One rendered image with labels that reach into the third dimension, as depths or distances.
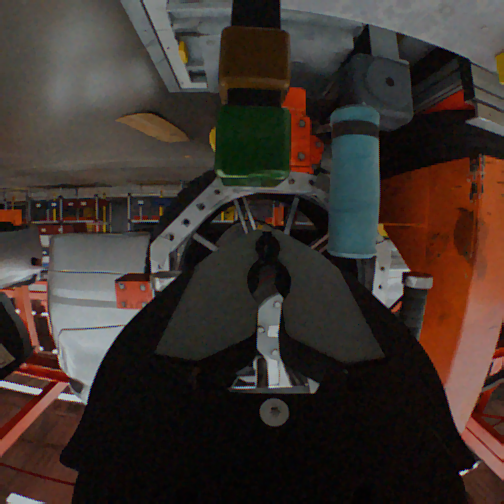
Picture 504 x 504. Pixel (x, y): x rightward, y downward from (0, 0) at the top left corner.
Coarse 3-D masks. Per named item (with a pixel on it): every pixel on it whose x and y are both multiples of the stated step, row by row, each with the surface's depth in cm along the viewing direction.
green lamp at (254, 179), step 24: (216, 120) 11; (240, 120) 11; (264, 120) 11; (288, 120) 11; (216, 144) 11; (240, 144) 11; (264, 144) 11; (288, 144) 12; (216, 168) 12; (240, 168) 11; (264, 168) 12; (288, 168) 12
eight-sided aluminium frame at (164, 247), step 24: (216, 192) 52; (264, 192) 53; (288, 192) 52; (312, 192) 49; (192, 216) 47; (168, 240) 47; (384, 240) 50; (168, 264) 48; (384, 264) 51; (384, 288) 52; (240, 384) 54
